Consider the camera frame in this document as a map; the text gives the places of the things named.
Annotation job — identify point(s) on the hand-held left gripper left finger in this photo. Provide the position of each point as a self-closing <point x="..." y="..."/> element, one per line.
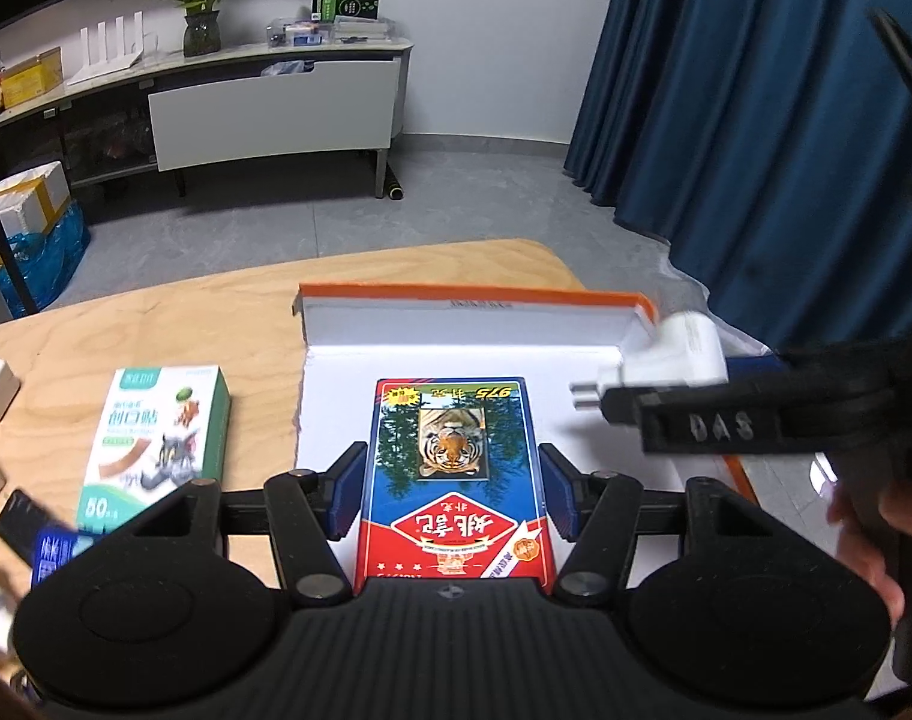
<point x="347" y="493"/>

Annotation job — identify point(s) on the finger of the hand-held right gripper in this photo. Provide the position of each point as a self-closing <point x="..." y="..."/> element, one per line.
<point x="696" y="424"/>
<point x="756" y="367"/>

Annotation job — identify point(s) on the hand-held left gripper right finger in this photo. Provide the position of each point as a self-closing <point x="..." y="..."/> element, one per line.
<point x="557" y="495"/>

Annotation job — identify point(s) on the playing card box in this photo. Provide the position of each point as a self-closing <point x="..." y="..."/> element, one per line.
<point x="448" y="532"/>

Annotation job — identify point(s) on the orange and white box tray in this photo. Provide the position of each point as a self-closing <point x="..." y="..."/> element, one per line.
<point x="426" y="337"/>

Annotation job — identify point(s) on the green and white bandage box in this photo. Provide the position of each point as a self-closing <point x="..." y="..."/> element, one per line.
<point x="148" y="435"/>

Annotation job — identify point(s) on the blue tissue packet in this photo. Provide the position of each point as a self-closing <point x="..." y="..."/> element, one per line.
<point x="51" y="555"/>

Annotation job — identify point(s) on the person's right hand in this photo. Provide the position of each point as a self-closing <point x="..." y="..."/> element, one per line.
<point x="861" y="547"/>

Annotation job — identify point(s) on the blue curtain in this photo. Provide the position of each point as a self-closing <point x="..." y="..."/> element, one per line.
<point x="726" y="127"/>

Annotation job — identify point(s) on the black rolled mat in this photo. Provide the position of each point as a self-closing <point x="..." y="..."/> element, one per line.
<point x="393" y="186"/>

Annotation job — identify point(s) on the black charger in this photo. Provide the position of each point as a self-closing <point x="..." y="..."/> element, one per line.
<point x="17" y="521"/>

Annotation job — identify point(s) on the blue plastic bags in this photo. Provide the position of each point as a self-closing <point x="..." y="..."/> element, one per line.
<point x="43" y="262"/>

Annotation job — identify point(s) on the white media cabinet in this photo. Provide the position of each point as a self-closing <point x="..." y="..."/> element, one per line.
<point x="276" y="112"/>

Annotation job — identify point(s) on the crumpled clear plastic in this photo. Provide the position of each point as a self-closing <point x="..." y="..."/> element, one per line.
<point x="287" y="69"/>

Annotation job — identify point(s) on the white box with yellow tape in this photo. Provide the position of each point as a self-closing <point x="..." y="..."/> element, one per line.
<point x="28" y="199"/>

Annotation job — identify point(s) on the clear plastic container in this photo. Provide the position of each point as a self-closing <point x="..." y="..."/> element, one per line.
<point x="362" y="30"/>
<point x="298" y="34"/>

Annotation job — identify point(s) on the white router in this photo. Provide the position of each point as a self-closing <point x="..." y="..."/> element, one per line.
<point x="103" y="64"/>

